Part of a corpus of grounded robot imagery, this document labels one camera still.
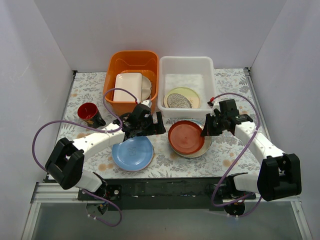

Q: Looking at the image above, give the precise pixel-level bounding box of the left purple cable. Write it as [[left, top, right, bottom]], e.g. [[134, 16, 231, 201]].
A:
[[32, 87, 151, 227]]

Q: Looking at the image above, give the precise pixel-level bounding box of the cream green plate with sprig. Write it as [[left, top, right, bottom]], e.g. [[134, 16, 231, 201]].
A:
[[164, 87, 201, 109]]

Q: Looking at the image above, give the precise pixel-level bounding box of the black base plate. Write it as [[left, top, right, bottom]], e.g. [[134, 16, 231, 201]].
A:
[[77, 176, 256, 211]]

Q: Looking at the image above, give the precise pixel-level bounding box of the blue beige plate with sprig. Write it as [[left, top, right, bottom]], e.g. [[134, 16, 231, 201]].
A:
[[171, 119, 212, 158]]

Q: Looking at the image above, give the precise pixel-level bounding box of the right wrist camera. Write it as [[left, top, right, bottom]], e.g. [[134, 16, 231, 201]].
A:
[[207, 97, 220, 117]]

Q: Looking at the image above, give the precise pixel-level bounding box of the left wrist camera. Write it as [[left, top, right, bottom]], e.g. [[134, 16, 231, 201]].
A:
[[141, 99, 152, 108]]

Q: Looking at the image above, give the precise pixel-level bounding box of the speckled oval plate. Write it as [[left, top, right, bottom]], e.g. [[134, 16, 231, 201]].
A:
[[166, 93, 192, 109]]

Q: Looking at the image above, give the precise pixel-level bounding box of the cream rectangular plate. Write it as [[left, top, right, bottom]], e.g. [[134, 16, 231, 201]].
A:
[[113, 72, 142, 102]]

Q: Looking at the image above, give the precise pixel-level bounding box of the blue round plate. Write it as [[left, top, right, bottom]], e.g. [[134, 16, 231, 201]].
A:
[[111, 136, 154, 172]]

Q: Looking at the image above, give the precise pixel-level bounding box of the orange plastic bin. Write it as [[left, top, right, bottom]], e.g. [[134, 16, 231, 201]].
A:
[[102, 50, 159, 112]]

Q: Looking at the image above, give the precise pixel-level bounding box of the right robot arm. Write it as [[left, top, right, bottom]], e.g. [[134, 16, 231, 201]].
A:
[[201, 99, 302, 201]]

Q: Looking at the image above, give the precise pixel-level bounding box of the red and black mug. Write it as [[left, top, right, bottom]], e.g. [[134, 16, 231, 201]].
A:
[[77, 102, 106, 129]]

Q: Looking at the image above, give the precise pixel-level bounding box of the white translucent plastic bin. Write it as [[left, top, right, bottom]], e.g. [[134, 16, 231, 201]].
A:
[[157, 56, 217, 119]]

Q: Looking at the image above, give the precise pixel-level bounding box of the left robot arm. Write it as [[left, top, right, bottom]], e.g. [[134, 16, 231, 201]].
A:
[[45, 103, 166, 200]]

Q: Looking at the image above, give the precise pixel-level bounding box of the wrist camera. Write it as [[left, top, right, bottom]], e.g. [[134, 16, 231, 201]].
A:
[[207, 97, 220, 117], [141, 99, 152, 108]]

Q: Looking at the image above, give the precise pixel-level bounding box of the white round plate in bin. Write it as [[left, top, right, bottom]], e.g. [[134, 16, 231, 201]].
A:
[[120, 70, 153, 102]]

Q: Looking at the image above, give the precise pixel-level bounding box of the red-brown round plate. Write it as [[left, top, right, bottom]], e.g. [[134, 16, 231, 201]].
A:
[[168, 120, 205, 155]]

